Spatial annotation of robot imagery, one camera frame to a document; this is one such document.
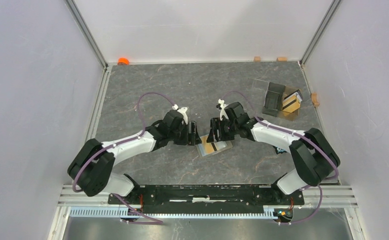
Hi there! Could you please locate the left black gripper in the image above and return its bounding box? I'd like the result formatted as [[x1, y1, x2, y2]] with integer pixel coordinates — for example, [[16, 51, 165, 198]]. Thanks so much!
[[168, 121, 202, 146]]

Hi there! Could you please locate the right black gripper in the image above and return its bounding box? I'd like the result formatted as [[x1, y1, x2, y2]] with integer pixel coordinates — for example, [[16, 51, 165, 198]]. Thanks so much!
[[206, 117, 239, 143]]

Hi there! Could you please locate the olive card holder wallet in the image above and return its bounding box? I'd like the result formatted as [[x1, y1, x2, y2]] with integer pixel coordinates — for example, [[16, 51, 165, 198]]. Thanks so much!
[[196, 135, 233, 157]]

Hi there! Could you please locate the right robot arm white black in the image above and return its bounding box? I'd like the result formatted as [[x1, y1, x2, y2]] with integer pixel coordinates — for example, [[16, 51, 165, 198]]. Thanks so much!
[[207, 99, 340, 204]]

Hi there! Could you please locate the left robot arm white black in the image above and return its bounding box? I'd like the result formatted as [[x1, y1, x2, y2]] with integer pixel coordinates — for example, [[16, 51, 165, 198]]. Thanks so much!
[[67, 107, 201, 204]]

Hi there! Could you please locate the silver credit card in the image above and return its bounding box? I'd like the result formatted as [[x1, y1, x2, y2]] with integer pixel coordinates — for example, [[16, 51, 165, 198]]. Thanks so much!
[[282, 91, 303, 113]]

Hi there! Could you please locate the black blue owl sticker toy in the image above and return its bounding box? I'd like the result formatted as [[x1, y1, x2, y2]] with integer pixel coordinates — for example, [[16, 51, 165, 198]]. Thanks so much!
[[274, 147, 287, 155]]

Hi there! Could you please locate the clear three-compartment plastic box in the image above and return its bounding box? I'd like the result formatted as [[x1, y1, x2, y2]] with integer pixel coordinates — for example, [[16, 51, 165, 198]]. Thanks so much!
[[253, 80, 305, 121]]

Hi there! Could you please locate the orange round cap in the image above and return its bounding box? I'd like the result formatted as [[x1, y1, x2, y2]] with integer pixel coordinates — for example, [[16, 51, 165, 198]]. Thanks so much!
[[117, 57, 130, 65]]

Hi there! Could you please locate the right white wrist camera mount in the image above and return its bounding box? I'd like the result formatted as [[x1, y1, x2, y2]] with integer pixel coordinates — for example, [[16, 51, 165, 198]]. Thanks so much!
[[217, 99, 229, 121]]

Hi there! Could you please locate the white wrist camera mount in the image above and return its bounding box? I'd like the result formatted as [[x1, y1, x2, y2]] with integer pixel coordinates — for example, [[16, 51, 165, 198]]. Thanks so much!
[[217, 99, 229, 121], [171, 104, 189, 125]]

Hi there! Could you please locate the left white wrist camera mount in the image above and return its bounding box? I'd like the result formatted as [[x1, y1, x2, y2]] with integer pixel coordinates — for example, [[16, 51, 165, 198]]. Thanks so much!
[[171, 104, 189, 125]]

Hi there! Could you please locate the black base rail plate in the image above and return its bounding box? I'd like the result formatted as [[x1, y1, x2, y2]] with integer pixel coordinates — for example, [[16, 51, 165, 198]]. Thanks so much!
[[123, 184, 305, 214]]

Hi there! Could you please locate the wooden block right wall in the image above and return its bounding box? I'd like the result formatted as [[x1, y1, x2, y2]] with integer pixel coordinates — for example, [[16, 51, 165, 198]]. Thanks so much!
[[310, 92, 320, 108]]

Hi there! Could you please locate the white slotted cable duct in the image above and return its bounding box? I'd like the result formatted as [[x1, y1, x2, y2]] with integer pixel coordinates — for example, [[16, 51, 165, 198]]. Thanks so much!
[[69, 206, 278, 220]]

